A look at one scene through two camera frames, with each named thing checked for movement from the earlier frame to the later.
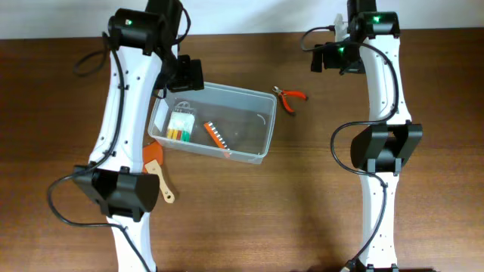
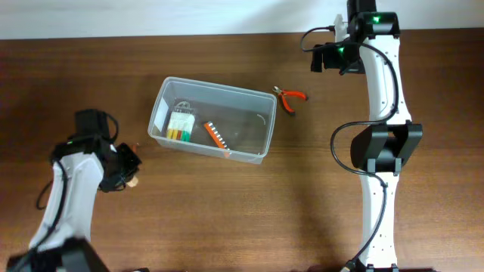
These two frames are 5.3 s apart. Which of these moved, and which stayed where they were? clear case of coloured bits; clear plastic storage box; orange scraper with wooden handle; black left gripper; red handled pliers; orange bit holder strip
Moved: black left gripper; orange scraper with wooden handle
Stayed: clear case of coloured bits; red handled pliers; orange bit holder strip; clear plastic storage box
